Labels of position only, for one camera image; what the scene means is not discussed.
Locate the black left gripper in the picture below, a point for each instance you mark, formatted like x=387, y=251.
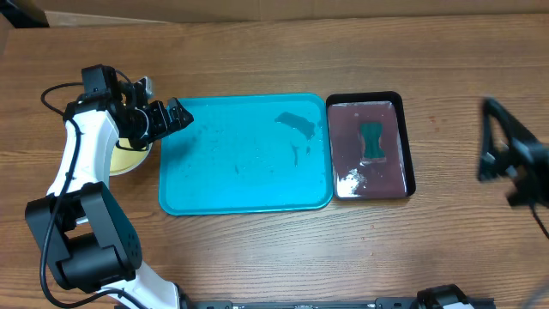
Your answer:
x=156, y=109

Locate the yellow plate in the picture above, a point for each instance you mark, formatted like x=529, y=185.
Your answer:
x=126, y=159

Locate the green orange sponge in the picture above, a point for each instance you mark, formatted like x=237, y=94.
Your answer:
x=371, y=134

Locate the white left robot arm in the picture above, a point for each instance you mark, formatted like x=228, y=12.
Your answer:
x=86, y=240

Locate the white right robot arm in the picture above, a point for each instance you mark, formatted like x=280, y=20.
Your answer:
x=508, y=150

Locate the teal plastic tray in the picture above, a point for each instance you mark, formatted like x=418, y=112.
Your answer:
x=248, y=154

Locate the black water tray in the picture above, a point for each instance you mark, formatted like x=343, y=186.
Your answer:
x=358, y=178

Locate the cardboard backdrop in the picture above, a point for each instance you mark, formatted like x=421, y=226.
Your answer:
x=276, y=10

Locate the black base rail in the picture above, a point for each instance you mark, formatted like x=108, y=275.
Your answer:
x=379, y=303

